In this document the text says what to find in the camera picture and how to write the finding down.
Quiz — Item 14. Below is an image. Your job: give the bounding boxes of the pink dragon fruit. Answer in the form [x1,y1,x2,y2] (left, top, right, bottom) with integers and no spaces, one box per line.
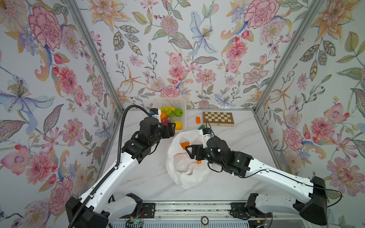
[161,118,170,125]

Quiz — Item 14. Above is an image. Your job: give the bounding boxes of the white translucent plastic bag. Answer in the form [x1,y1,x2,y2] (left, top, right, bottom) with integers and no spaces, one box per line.
[166,130,211,189]

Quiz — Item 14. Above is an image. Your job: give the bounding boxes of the green pepper fruit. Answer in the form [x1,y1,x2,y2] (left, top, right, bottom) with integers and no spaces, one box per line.
[166,110,174,116]

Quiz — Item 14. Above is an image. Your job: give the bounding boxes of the yellow lemon fruit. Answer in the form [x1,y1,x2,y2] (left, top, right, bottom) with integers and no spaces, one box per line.
[174,121,183,131]

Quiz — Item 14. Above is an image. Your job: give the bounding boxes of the green apple fruit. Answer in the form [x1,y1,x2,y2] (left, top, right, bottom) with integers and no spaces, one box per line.
[174,109,183,117]

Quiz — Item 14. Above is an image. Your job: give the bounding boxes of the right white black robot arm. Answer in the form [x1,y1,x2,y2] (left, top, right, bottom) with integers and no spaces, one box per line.
[185,136,328,226]

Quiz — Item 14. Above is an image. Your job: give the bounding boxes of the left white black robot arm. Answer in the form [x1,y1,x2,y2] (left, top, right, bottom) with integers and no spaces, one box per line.
[66,117,176,228]

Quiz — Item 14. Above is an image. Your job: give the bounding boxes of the yellow banana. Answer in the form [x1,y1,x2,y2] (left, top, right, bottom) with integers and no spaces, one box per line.
[161,107,175,113]

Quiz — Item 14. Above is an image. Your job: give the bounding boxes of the white perforated plastic basket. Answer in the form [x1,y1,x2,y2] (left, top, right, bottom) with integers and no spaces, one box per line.
[153,97,187,132]

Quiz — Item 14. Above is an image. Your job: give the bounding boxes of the wooden chessboard box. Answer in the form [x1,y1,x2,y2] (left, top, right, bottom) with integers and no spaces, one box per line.
[202,112,235,126]

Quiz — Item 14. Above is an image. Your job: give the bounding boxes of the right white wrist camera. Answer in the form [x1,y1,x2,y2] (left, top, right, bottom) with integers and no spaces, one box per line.
[200,127,212,149]

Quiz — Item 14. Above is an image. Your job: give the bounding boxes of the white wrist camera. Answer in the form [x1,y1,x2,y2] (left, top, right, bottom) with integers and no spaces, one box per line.
[150,108,162,122]
[200,127,212,149]

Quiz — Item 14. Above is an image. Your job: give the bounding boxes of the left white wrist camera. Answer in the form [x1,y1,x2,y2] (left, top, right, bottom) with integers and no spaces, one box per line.
[150,108,162,122]

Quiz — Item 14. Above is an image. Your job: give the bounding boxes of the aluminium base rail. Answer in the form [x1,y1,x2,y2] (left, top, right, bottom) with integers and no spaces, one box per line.
[106,201,313,228]

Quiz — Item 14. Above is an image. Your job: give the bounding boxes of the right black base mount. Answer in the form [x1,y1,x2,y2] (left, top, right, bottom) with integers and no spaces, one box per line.
[230,193,272,220]

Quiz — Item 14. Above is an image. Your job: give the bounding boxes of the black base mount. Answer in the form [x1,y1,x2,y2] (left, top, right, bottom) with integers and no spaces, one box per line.
[115,203,156,219]
[230,193,272,220]

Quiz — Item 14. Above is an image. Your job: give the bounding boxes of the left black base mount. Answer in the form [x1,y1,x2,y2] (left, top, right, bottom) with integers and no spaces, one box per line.
[115,203,156,219]

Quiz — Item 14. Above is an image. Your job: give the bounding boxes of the right thin black cable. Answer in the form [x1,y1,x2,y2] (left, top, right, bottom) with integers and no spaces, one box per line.
[205,122,343,228]

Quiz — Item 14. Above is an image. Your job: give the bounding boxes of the left black corrugated cable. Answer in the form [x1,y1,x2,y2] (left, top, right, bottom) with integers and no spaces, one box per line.
[67,104,152,228]

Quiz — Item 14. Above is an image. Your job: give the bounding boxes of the left aluminium corner post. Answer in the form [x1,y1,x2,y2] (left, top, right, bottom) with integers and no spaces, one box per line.
[65,0,124,113]

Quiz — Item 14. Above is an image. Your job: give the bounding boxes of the aluminium corner post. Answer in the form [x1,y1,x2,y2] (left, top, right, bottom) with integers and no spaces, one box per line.
[65,0,124,113]
[253,1,323,114]

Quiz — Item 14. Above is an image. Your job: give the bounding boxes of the right aluminium corner post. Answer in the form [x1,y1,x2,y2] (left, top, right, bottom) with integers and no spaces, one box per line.
[253,1,323,114]

